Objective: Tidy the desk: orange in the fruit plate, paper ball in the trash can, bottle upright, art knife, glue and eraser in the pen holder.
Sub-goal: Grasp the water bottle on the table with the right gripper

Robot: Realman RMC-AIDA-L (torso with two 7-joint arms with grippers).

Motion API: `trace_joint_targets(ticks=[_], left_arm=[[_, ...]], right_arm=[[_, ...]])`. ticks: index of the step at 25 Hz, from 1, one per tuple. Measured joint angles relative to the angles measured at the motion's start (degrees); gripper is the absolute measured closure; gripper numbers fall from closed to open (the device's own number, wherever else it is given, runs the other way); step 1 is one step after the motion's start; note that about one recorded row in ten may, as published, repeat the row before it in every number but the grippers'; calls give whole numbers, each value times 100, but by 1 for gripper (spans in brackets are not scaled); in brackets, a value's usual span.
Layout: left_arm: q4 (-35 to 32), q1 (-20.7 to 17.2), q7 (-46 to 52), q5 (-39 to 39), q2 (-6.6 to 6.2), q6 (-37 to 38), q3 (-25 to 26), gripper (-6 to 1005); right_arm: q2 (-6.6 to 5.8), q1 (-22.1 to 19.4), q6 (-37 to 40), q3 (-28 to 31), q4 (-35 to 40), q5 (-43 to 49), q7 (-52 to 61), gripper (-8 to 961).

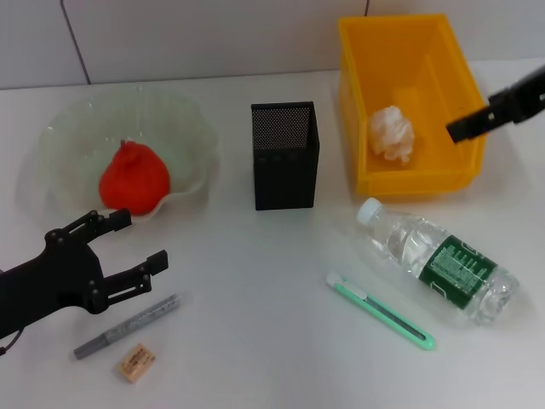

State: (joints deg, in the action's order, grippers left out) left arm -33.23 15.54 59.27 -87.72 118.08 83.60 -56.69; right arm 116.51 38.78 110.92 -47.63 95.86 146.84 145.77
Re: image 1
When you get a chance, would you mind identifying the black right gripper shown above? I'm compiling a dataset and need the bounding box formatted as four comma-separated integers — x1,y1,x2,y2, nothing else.
445,63,545,145

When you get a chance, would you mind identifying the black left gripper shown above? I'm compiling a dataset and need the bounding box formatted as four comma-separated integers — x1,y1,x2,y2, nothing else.
0,208,170,341

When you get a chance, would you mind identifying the orange fruit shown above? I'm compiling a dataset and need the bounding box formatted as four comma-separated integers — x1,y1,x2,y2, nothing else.
98,139,172,216

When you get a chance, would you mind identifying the white paper ball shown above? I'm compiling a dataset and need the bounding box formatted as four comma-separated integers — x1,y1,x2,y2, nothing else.
368,105,416,164

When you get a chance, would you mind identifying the clear green-label water bottle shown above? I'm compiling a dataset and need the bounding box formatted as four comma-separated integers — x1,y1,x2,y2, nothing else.
356,197,520,327

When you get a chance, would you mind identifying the green utility knife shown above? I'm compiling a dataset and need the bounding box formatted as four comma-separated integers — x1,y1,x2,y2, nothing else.
326,272,438,353

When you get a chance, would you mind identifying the gray marker pen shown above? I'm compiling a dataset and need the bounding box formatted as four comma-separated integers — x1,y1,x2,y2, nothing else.
72,293,182,361

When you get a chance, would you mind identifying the green glass fruit plate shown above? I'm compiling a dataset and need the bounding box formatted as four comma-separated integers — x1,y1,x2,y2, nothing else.
37,84,221,225

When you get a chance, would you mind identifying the tan eraser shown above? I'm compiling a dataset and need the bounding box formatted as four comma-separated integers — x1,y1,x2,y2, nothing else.
115,343,158,382

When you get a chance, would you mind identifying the black mesh pen holder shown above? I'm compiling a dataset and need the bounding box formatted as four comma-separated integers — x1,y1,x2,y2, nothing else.
250,101,320,211

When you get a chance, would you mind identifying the yellow plastic bin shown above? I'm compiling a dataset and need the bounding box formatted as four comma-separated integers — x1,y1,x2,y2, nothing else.
337,13,490,198

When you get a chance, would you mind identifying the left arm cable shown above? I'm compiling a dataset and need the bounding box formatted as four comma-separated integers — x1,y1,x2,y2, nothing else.
0,330,18,357

